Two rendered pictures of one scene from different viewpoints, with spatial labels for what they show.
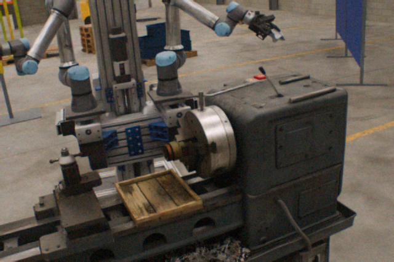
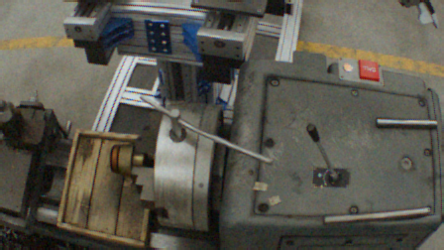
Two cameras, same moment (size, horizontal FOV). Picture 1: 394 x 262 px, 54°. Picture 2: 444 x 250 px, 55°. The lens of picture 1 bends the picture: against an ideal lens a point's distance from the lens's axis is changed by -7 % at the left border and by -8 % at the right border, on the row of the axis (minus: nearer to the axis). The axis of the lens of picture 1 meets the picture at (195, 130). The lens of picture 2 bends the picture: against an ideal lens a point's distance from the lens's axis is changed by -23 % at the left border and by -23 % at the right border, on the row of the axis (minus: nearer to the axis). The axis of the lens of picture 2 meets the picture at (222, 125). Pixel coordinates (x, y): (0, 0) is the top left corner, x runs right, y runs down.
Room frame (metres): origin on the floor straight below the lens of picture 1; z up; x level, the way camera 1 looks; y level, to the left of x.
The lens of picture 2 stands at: (1.22, -0.44, 2.26)
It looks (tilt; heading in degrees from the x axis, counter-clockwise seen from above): 57 degrees down; 31
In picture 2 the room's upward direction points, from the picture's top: 2 degrees counter-clockwise
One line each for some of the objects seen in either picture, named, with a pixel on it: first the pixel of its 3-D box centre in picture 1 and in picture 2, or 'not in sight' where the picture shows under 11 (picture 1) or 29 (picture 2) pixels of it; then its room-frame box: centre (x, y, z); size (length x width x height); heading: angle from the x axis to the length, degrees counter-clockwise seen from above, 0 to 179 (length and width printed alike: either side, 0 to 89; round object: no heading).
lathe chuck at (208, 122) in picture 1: (204, 142); (183, 167); (1.71, -0.04, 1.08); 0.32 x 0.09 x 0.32; 22
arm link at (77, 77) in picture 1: (79, 79); not in sight; (2.16, 0.61, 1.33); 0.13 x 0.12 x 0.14; 36
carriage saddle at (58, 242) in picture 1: (69, 216); (11, 165); (1.46, 0.58, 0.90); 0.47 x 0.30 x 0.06; 22
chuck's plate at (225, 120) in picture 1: (217, 139); (209, 170); (1.73, -0.09, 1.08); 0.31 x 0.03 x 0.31; 22
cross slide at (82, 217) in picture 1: (76, 202); (16, 156); (1.50, 0.54, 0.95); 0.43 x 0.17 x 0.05; 22
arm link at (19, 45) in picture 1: (18, 47); not in sight; (2.11, 0.90, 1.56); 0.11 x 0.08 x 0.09; 126
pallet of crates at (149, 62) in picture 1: (162, 41); not in sight; (8.92, 0.52, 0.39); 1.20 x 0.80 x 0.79; 121
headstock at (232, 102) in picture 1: (276, 125); (342, 177); (1.88, -0.41, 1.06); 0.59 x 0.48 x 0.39; 112
